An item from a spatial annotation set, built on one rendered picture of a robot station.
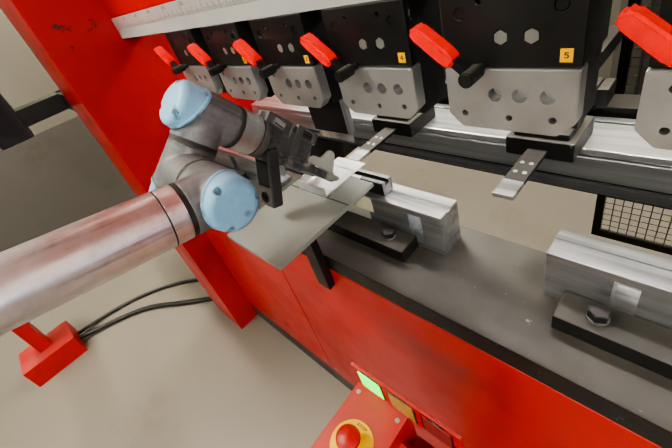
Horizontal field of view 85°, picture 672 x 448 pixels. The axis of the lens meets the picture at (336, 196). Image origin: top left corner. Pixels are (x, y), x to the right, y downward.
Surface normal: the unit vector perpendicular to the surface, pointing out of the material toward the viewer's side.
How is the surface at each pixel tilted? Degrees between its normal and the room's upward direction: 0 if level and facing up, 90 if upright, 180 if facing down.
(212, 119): 91
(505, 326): 0
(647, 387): 0
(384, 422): 0
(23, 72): 90
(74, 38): 90
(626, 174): 90
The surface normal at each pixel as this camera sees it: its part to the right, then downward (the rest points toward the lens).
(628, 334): -0.27, -0.78
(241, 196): 0.67, 0.27
